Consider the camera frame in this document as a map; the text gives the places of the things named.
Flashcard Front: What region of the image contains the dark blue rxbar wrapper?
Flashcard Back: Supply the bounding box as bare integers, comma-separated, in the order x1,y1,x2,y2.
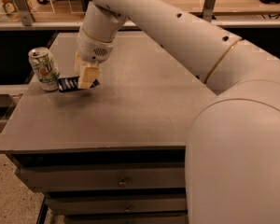
57,77,100,92

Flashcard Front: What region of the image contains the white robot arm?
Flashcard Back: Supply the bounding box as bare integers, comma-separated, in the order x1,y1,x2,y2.
77,0,280,224

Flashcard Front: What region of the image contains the white green 7up can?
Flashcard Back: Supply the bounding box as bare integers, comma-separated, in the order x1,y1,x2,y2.
28,47,60,91

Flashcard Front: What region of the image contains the grey top drawer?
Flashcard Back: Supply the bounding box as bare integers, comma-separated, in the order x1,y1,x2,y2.
16,163,185,192

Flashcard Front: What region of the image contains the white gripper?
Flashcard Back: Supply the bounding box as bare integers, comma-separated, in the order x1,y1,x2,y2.
74,28,114,89

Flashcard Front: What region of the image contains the grey drawer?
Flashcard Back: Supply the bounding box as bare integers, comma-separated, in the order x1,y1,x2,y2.
46,193,187,216
16,163,185,192

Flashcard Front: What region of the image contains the colourful snack bag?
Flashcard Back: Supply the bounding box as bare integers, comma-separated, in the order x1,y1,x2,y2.
0,0,35,25

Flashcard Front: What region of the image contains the grey drawer cabinet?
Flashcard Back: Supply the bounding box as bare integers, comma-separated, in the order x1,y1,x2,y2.
0,32,209,224

